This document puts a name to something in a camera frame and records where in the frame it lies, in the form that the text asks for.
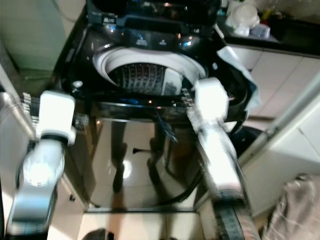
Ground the white printed garment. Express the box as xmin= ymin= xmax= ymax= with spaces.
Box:
xmin=215 ymin=46 xmax=262 ymax=119

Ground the black top-load washing machine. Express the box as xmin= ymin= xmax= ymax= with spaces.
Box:
xmin=62 ymin=0 xmax=263 ymax=212

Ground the small clear plastic box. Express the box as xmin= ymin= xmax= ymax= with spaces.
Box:
xmin=250 ymin=22 xmax=272 ymax=39

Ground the white-rimmed steel washer drum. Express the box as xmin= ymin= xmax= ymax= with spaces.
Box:
xmin=94 ymin=46 xmax=201 ymax=97

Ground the white plastic container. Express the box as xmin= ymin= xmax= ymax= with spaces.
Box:
xmin=225 ymin=2 xmax=262 ymax=37

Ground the black counter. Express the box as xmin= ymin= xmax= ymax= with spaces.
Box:
xmin=222 ymin=17 xmax=320 ymax=57

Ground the grey crumpled cloth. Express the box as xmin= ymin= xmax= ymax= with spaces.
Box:
xmin=262 ymin=173 xmax=320 ymax=240

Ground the dark robot foot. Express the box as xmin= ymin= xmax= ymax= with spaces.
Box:
xmin=83 ymin=228 xmax=112 ymax=240

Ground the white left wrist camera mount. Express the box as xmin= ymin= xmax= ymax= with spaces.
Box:
xmin=35 ymin=90 xmax=77 ymax=146

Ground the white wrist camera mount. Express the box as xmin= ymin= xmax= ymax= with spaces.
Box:
xmin=35 ymin=90 xmax=77 ymax=146
xmin=192 ymin=77 xmax=231 ymax=122

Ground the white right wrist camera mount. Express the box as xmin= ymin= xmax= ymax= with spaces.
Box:
xmin=192 ymin=77 xmax=231 ymax=122

